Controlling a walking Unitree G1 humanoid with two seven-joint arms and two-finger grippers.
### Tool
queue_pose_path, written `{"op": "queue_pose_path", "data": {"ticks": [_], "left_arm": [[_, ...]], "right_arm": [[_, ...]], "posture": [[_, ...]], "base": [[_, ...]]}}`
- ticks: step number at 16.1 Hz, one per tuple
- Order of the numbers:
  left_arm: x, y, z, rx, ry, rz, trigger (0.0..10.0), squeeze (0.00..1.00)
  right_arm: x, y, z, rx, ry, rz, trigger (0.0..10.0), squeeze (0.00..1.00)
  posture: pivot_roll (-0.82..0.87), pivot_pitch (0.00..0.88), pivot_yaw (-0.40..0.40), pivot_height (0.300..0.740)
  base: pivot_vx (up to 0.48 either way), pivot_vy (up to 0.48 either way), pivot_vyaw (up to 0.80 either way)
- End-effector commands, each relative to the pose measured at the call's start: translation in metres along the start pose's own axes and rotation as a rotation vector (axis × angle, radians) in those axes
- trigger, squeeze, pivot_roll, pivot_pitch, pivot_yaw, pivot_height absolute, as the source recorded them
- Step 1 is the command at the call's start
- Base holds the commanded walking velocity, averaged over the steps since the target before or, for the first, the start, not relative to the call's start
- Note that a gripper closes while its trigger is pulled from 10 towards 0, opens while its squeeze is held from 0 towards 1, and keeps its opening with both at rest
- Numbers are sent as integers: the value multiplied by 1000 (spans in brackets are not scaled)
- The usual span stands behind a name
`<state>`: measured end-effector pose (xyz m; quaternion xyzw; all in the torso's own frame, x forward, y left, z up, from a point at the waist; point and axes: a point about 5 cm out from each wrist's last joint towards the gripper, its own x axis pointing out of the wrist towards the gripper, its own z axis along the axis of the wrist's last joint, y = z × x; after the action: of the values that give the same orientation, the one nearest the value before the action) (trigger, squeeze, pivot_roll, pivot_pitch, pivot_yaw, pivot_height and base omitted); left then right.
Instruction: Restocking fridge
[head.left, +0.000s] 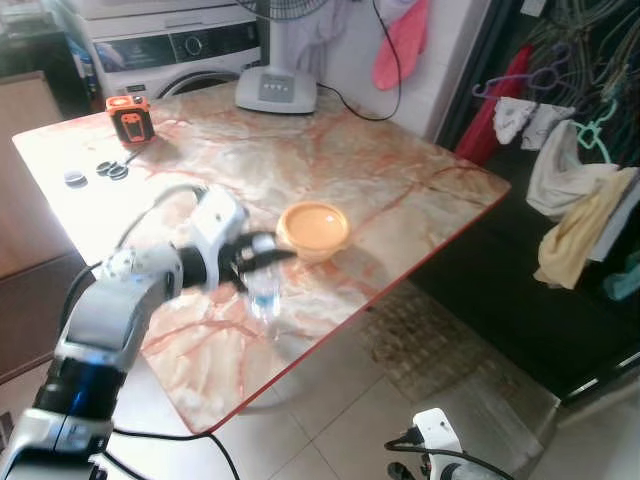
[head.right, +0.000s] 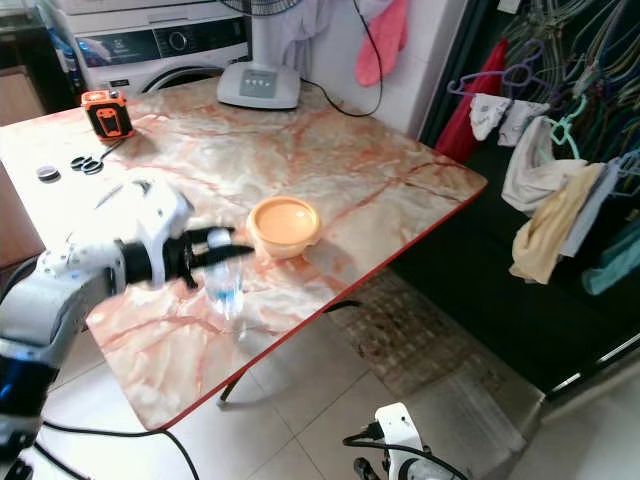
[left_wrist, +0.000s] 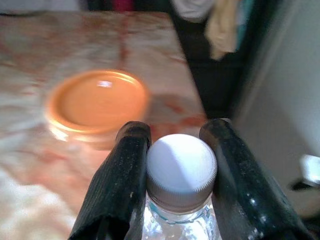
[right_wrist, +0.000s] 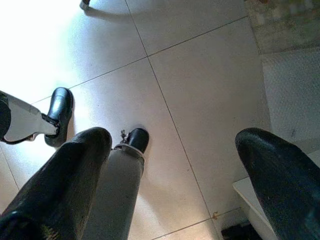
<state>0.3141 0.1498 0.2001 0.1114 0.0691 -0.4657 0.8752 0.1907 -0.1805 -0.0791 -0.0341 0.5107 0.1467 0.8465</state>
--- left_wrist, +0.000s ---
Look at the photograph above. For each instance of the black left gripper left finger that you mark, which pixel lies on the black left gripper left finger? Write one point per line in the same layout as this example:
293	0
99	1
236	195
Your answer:
117	180

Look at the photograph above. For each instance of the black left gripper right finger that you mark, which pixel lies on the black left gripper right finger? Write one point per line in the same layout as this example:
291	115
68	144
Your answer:
250	200

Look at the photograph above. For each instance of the clear bottle white cap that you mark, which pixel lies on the clear bottle white cap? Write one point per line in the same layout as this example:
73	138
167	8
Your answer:
180	160

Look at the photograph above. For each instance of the marble pattern folding table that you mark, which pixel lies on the marble pattern folding table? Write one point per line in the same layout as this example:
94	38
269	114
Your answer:
37	175

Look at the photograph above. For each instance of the orange lid plastic container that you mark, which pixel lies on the orange lid plastic container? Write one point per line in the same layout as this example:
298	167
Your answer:
100	100

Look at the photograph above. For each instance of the beige hanging cloth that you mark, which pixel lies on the beige hanging cloth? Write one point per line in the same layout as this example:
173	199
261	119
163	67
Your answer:
222	32

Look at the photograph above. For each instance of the teal hanging cloth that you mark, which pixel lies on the teal hanging cloth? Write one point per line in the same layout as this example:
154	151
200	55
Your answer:
243	25

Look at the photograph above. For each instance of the white hanging cloth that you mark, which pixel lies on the white hanging cloth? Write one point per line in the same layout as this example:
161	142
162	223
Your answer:
195	10

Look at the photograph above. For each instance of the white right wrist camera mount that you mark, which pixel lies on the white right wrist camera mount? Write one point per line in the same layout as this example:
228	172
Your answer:
311	170

